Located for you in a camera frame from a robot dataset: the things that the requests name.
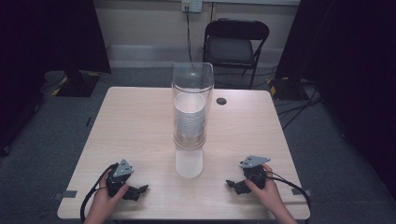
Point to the clear plastic cup dispenser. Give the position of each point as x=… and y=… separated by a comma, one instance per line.
x=190, y=161

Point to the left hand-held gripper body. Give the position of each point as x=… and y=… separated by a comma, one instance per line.
x=120, y=174

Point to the person's right hand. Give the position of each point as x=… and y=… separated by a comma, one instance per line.
x=266, y=194

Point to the person's left hand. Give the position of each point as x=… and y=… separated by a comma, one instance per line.
x=107, y=199

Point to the stack of white paper cups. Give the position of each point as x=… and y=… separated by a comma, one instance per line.
x=189, y=115

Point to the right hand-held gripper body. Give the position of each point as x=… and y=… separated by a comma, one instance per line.
x=256, y=171

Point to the grey tape strip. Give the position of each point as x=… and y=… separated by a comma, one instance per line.
x=303, y=192
x=67, y=194

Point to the dark curtain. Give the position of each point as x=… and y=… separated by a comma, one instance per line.
x=46, y=34
x=351, y=62

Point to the black folding chair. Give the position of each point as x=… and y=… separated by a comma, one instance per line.
x=230, y=46

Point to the black stand base yellow tape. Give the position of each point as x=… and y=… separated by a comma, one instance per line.
x=77, y=84
x=285, y=88

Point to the white wall outlet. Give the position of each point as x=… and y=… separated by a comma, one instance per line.
x=191, y=5

